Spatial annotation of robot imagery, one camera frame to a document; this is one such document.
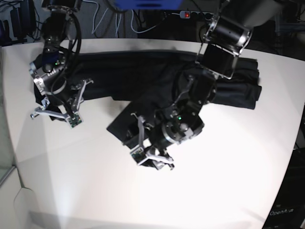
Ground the black OpenArm base unit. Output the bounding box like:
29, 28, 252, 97
263, 148, 305, 229

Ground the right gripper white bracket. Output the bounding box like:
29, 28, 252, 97
30, 78, 93, 128

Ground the black long-sleeve T-shirt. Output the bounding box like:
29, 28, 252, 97
32, 49, 263, 148

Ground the black power brick on floor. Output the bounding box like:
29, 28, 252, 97
10, 0, 36, 39

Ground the grey cable bundle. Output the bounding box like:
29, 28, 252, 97
91, 2, 167, 38

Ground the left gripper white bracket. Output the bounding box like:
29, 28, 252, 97
130, 113, 174, 170

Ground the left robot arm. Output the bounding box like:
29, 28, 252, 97
130, 0, 286, 170

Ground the blue box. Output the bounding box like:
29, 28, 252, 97
115, 0, 182, 10

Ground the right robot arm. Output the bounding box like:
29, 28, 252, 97
29, 0, 94, 128

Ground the white power strip red switch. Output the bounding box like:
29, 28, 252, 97
178, 10, 214, 21

